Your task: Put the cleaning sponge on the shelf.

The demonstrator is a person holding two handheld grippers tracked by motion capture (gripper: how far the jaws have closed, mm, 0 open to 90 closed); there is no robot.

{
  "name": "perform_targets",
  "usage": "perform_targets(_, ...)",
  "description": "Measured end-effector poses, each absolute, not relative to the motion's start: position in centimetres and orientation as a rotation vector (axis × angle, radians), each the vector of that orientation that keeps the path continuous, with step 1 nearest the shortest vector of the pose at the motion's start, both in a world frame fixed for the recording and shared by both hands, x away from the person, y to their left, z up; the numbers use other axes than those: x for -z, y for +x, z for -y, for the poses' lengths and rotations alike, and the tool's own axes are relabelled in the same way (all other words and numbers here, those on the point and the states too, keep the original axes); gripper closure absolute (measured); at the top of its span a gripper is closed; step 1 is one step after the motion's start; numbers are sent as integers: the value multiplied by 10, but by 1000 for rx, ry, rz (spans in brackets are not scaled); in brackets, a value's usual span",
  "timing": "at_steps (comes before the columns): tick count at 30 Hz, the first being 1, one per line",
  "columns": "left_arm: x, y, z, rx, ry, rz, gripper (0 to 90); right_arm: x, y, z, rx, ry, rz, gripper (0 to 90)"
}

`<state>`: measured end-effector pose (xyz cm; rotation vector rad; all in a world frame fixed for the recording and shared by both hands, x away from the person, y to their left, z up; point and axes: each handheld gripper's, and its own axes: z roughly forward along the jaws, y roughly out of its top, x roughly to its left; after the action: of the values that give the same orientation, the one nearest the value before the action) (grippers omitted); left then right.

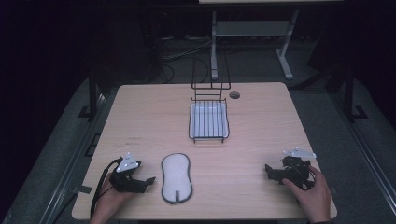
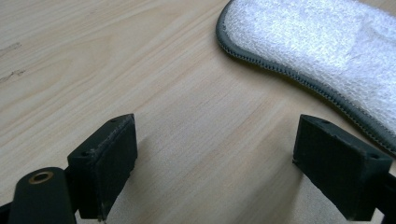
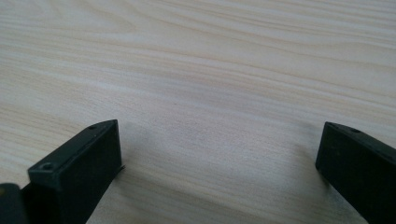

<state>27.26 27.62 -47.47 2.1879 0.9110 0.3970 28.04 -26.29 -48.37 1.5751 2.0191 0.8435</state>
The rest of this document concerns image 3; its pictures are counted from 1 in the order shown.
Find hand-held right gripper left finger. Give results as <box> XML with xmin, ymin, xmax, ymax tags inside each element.
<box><xmin>20</xmin><ymin>119</ymin><xmax>126</xmax><ymax>224</ymax></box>

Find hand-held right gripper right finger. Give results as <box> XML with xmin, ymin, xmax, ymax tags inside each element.
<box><xmin>315</xmin><ymin>121</ymin><xmax>396</xmax><ymax>224</ymax></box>

